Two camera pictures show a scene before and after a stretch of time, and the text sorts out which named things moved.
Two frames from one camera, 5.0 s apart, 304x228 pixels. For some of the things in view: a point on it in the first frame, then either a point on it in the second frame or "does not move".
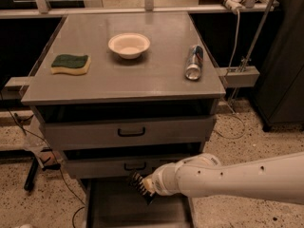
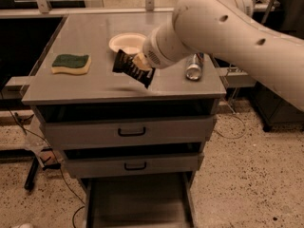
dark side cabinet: [278, 92] does not move
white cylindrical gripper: [159, 181] -> [153, 55]
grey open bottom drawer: [117, 202] does not move
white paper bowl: [128, 45] does not move
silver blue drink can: [195, 62] does not move
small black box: [136, 180] -> [124, 65]
